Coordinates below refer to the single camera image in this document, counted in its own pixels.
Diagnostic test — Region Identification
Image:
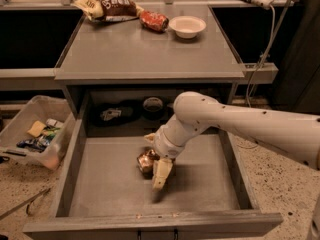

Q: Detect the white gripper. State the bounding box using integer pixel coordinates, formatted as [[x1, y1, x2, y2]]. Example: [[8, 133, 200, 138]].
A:
[[144, 115, 204, 190]]

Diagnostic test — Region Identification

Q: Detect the crushed orange soda can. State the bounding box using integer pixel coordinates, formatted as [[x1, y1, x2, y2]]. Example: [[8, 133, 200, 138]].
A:
[[137, 149, 160, 174]]

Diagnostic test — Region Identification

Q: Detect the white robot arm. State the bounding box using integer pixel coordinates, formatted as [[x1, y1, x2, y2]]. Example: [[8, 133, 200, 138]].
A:
[[145, 92, 320, 190]]

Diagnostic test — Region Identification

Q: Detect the grey open top drawer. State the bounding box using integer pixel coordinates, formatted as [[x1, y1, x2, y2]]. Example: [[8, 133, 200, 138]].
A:
[[22, 87, 284, 240]]

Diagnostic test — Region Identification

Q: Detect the grey cabinet counter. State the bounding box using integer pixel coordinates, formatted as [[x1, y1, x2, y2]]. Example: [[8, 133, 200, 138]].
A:
[[56, 3, 244, 83]]

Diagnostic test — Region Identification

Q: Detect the crushed red soda can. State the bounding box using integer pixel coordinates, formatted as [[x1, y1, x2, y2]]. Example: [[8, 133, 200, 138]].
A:
[[139, 10, 169, 32]]

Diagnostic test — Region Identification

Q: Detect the green snack packet in bin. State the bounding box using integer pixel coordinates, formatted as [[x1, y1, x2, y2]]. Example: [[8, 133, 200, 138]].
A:
[[42, 118, 64, 139]]

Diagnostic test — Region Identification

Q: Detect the clear plastic bin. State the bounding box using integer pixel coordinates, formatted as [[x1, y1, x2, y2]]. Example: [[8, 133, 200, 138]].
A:
[[0, 96, 75, 170]]

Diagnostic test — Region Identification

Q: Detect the blue snack wrapper in bin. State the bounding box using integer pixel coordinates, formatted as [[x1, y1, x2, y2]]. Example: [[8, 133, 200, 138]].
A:
[[16, 136, 51, 152]]

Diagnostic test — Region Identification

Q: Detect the metal rod on floor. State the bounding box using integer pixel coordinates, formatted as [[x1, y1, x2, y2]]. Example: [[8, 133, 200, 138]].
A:
[[0, 188, 51, 220]]

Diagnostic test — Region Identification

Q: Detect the yellow sponge in bin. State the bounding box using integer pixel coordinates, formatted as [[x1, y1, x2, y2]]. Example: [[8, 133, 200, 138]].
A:
[[27, 121, 46, 137]]

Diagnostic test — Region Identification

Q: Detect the white bowl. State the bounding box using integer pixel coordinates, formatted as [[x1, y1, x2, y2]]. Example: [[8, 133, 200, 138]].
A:
[[169, 16, 206, 39]]

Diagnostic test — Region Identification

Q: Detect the brown chip bag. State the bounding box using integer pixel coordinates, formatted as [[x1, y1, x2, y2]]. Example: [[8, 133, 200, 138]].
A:
[[74, 0, 143, 22]]

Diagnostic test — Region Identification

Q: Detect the black drawer handle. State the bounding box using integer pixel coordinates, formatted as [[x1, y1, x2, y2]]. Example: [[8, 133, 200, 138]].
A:
[[137, 229, 179, 240]]

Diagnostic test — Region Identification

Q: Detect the white cable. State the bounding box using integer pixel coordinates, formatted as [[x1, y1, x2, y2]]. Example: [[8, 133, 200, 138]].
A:
[[244, 4, 278, 108]]

